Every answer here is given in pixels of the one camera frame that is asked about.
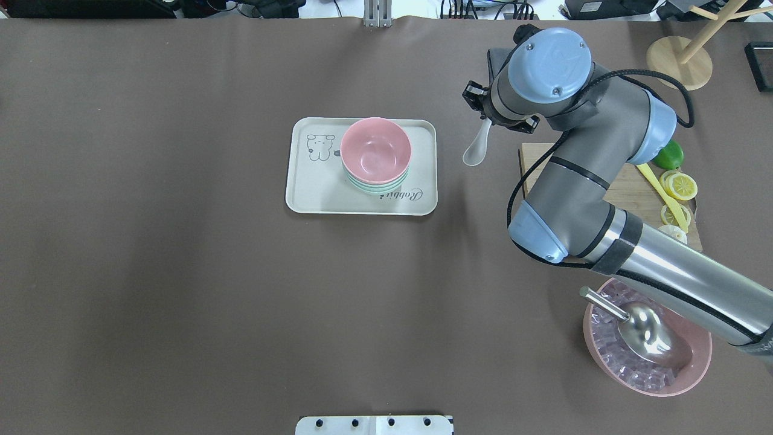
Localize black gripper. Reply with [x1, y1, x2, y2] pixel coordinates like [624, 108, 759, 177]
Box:
[462, 80, 539, 134]

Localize white ceramic spoon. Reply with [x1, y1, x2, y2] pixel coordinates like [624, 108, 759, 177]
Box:
[462, 118, 492, 166]

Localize small pink bowl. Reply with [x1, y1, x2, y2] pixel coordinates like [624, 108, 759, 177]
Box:
[339, 117, 413, 185]

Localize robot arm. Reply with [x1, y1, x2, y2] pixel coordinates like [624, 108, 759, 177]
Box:
[462, 24, 772, 368]

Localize green bowl stack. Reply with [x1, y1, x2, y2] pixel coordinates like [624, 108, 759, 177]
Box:
[344, 170, 409, 195]

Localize large pink ice bowl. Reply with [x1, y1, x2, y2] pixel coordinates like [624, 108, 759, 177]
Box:
[580, 279, 713, 397]

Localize grey folded cloth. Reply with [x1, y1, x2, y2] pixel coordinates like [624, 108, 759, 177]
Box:
[487, 48, 513, 82]

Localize bamboo cutting board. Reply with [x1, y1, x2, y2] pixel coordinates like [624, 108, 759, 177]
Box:
[519, 143, 703, 251]

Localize yellow plastic knife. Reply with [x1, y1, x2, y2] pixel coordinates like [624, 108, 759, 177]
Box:
[635, 163, 688, 233]

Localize cream rabbit tray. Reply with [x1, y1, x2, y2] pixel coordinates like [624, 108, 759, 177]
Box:
[285, 117, 437, 216]

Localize green lime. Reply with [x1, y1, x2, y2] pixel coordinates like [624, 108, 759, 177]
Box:
[650, 140, 685, 170]

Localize wooden mug tree stand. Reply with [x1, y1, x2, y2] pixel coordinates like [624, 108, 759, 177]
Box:
[646, 1, 772, 91]

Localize stacked lemon slices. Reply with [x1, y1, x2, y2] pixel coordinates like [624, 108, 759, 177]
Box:
[659, 170, 699, 201]

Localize lemon slice under knife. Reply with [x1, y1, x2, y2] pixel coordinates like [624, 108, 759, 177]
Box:
[660, 204, 693, 228]

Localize white steamed bun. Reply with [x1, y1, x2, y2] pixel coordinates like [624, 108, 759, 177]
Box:
[657, 225, 688, 245]

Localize steel ice scoop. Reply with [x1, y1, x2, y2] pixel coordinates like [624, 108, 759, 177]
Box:
[579, 286, 693, 369]

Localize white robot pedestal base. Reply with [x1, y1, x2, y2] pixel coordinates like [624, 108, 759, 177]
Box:
[295, 414, 455, 434]

